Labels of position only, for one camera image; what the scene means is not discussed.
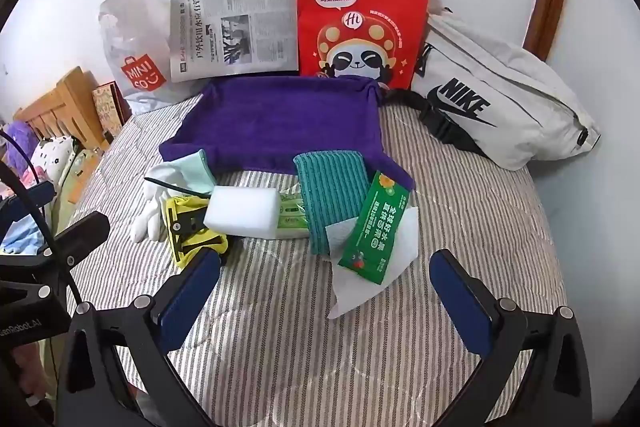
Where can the teal striped cloth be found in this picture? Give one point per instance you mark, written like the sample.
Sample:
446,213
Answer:
330,187

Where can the purple plush toy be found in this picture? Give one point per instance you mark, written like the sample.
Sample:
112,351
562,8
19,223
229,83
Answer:
17,139

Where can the white waist bag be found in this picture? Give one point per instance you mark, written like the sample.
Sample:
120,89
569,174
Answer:
500,77

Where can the white paper towel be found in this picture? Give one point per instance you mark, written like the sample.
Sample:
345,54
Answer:
360,292

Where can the patterned box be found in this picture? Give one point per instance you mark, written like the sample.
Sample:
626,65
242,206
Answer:
107,109

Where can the mint green cloth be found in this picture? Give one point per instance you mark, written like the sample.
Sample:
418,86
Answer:
197,172

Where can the white foam sponge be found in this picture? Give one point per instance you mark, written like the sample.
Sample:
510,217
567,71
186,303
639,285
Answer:
240,212

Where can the white glove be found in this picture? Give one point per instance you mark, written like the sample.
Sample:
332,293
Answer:
150,217

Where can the purple fabric tray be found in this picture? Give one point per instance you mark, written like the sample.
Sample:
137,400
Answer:
280,122

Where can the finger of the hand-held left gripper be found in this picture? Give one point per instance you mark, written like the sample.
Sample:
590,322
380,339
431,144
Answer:
32,196
80,238

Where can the wooden headboard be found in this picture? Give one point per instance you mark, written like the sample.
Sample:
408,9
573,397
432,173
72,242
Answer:
65,102

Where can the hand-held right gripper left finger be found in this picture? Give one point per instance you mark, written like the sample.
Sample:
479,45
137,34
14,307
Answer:
192,294

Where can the white plastic bag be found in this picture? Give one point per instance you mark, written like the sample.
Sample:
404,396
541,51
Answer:
135,32

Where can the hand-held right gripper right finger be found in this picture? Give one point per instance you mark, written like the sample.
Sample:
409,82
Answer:
457,297

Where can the green tissue pack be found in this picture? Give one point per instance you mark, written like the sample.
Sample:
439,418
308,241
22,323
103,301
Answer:
292,217

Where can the newspaper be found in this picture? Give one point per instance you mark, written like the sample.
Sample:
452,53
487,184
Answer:
250,27

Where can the spotted white pillow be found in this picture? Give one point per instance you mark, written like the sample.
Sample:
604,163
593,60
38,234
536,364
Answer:
52,157

